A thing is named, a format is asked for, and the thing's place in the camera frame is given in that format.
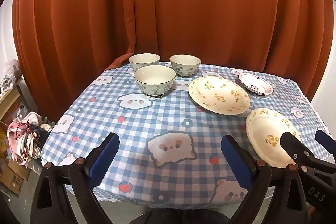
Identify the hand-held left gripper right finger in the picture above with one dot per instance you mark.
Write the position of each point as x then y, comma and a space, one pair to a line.
236, 161

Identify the blue floral ceramic bowl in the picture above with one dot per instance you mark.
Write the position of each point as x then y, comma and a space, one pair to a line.
185, 65
144, 61
155, 81

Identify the grey white cloth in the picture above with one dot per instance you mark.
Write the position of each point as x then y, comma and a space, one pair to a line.
9, 74

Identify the pile of pink clothing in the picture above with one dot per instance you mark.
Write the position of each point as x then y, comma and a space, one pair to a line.
25, 134

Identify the cardboard box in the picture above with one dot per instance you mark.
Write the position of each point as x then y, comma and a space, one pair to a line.
13, 176

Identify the red floral plate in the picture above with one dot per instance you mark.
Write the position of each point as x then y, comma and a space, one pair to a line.
256, 83

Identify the blue checked printed tablecloth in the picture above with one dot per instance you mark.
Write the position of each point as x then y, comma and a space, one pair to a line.
157, 119

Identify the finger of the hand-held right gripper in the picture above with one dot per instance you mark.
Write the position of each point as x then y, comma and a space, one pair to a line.
294, 146
326, 144

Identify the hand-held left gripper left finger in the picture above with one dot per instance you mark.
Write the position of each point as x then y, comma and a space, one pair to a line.
105, 158

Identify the scalloped yellow floral plate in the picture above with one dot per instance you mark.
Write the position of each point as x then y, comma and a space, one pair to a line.
265, 132

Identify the orange curtain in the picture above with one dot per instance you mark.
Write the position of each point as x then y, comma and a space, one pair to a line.
183, 3

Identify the large yellow floral plate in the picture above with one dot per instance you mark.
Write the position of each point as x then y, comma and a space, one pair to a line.
218, 95

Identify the wooden shelf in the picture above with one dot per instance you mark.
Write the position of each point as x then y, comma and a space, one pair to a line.
11, 100

